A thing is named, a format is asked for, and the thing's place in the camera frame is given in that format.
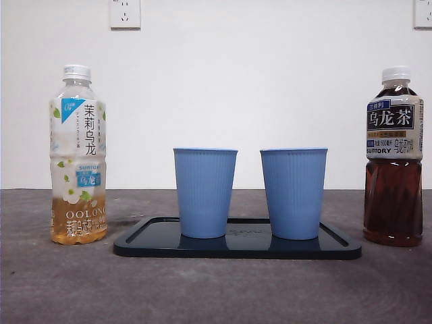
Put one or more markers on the blue ribbed cup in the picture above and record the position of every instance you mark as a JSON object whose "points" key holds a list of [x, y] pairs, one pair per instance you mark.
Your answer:
{"points": [[204, 192], [293, 192]]}

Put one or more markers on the jasmine oolong tea bottle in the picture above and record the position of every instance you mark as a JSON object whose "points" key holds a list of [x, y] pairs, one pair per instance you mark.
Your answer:
{"points": [[79, 141]]}

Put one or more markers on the dark blue tray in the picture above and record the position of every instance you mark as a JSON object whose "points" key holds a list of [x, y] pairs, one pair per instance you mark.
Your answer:
{"points": [[236, 249]]}

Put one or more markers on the white wall socket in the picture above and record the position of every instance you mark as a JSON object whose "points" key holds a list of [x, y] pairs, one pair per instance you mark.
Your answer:
{"points": [[423, 13], [125, 13]]}

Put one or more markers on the dark oolong tea bottle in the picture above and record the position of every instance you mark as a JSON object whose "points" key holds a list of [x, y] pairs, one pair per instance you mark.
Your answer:
{"points": [[393, 202]]}

